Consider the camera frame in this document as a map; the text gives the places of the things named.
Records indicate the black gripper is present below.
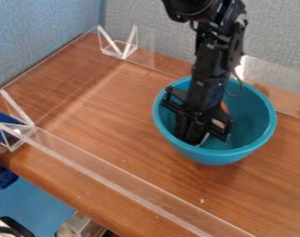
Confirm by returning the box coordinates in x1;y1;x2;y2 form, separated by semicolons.
161;74;229;145

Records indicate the white brown-capped toy mushroom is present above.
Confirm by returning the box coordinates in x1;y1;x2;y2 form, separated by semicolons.
198;102;230;145

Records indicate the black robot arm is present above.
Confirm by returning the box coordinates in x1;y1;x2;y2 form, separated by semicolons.
162;0;247;145

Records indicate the blue plastic bowl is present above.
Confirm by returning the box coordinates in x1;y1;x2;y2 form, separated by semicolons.
153;81;277;166

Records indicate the clear acrylic front barrier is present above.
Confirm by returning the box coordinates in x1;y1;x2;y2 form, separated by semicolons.
0;122;255;237

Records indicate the clear acrylic barrier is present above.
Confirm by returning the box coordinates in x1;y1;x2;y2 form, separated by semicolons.
0;25;100;127
0;122;255;237
96;25;300;118

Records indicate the clear acrylic back barrier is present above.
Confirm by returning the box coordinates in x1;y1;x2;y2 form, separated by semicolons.
96;25;300;118

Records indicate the clear acrylic left barrier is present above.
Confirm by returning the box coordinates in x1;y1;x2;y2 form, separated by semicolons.
0;25;100;127

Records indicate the clear box under table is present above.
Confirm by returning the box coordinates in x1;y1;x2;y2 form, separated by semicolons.
55;212;107;237

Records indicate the black white object bottom left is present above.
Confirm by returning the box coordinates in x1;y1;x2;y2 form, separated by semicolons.
0;217;35;237

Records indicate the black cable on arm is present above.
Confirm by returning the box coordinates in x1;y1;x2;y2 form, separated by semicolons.
222;66;243;97

